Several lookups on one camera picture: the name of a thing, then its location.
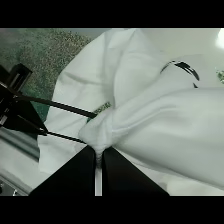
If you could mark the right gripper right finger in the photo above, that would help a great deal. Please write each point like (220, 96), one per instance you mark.
(123, 176)

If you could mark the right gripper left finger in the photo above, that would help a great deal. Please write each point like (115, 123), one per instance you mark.
(75, 176)

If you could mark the white garment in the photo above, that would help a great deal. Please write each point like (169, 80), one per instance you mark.
(160, 126)

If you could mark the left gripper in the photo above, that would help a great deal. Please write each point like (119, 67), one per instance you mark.
(15, 80)

